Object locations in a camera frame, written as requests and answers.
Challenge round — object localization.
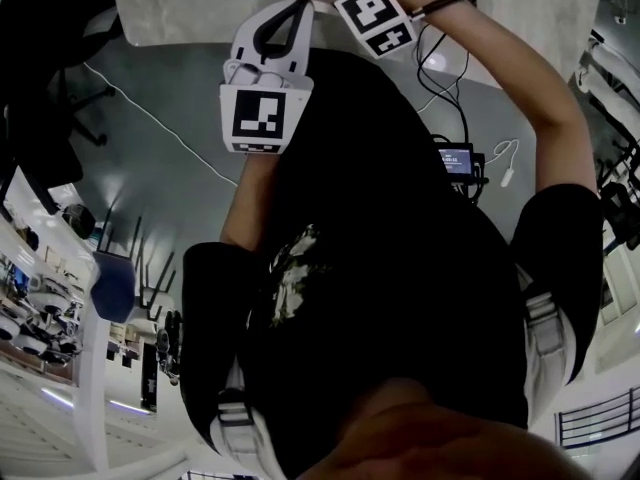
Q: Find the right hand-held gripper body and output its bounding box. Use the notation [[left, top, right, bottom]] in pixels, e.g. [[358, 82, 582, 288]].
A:
[[332, 0, 420, 61]]

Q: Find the thin white floor cable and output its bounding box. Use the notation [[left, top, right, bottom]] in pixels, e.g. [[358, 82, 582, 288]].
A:
[[82, 60, 239, 188]]

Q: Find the black device cable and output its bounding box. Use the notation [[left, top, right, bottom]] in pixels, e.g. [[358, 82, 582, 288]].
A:
[[412, 22, 474, 144]]

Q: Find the white backpack strap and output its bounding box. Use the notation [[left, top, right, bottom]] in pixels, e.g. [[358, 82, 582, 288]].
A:
[[517, 262, 571, 419], [209, 357, 286, 480]]

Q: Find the white adapter with cable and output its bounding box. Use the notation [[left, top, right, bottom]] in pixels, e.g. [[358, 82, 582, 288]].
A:
[[482, 138, 521, 188]]

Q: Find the person's right forearm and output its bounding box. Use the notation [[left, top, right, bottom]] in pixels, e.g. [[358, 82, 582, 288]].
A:
[[379, 0, 601, 199]]

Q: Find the white curved counter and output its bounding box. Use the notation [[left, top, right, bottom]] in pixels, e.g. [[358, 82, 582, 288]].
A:
[[0, 165, 111, 474]]

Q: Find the black screen device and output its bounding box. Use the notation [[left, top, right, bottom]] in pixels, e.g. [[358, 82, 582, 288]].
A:
[[432, 135, 489, 202]]

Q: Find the person's chin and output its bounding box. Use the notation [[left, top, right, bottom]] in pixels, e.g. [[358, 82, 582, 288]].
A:
[[294, 377, 596, 480]]

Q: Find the person's black t-shirt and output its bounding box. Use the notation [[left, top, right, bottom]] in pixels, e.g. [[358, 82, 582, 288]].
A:
[[182, 50, 604, 469]]

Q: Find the row of white round devices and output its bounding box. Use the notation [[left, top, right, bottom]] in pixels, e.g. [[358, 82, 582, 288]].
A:
[[0, 272, 84, 364]]

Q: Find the black metal railing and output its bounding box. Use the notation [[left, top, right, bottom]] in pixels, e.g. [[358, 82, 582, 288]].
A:
[[554, 387, 640, 449]]

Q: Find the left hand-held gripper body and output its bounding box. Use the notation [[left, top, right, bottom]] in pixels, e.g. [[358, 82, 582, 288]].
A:
[[218, 58, 316, 156]]

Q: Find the person's left forearm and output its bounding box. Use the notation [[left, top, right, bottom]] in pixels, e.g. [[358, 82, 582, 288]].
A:
[[219, 153, 281, 252]]

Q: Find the black office chair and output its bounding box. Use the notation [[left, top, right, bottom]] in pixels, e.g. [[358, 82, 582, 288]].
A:
[[0, 0, 124, 217]]

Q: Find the blue chair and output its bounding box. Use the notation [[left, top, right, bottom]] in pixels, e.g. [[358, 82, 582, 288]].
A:
[[90, 215, 176, 324]]

